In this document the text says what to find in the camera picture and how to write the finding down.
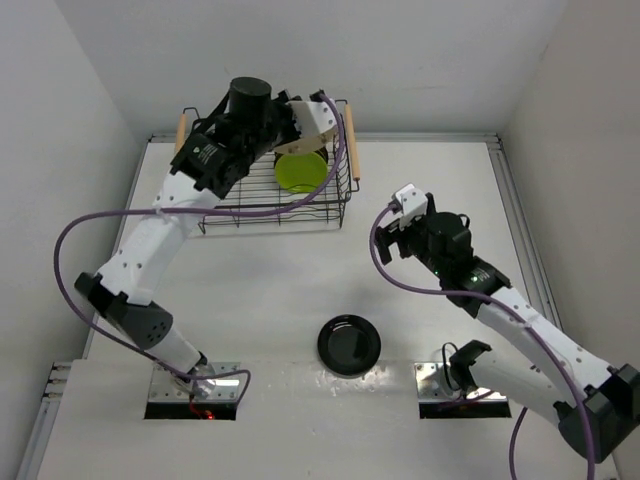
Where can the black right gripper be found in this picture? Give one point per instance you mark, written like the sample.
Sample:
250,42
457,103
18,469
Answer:
384,238

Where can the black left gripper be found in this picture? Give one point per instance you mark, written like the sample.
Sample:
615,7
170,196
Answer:
282,104

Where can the lime green plate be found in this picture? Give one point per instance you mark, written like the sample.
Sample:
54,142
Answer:
300,173

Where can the black glossy plate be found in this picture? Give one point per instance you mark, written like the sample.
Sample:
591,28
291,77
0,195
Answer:
348,345

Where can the beige plate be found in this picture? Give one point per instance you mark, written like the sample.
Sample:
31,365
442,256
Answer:
305,145

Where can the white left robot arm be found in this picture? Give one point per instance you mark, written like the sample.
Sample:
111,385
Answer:
249,121

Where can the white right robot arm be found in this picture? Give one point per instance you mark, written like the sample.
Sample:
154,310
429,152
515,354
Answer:
593,404

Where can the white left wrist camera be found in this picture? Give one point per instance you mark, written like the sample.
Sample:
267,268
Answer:
314,121

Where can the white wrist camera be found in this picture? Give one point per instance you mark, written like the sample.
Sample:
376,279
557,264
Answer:
409,202
314,121

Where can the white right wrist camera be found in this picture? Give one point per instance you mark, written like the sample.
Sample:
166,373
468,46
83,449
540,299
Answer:
409,202

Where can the right wooden rack handle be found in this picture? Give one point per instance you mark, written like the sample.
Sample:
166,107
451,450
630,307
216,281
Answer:
351,143

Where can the wooden rack handle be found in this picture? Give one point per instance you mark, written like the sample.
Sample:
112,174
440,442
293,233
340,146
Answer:
351,143
180,132

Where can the black wire dish rack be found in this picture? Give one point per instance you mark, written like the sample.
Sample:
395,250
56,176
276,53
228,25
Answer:
258,205

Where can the left wooden rack handle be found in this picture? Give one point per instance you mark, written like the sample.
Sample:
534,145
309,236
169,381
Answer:
180,132

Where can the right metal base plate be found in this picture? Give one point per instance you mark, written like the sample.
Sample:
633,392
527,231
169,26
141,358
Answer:
432,388

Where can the metal base plate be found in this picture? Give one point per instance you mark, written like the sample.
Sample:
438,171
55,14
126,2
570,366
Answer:
164,388
432,388

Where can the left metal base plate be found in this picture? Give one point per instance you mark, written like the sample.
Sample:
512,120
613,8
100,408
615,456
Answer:
164,388

